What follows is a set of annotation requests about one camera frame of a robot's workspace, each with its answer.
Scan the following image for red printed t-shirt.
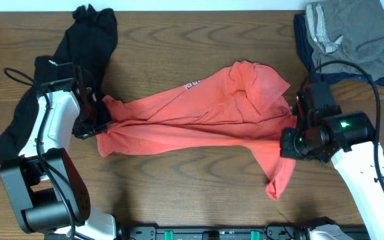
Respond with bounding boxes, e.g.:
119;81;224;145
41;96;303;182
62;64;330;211
97;61;296;199

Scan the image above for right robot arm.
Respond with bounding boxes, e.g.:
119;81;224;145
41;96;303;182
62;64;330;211
280;111;384;239

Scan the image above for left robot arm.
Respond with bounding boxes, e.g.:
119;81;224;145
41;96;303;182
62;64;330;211
0;63;117;239

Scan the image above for black garment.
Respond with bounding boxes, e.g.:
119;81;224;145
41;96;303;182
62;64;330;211
0;5;118;164

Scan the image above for navy folded garment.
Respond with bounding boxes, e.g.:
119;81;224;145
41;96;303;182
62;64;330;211
293;13;384;87

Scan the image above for grey folded shorts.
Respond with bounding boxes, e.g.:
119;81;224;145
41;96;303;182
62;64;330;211
305;0;384;81

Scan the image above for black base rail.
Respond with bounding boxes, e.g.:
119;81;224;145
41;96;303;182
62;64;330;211
118;225;369;240

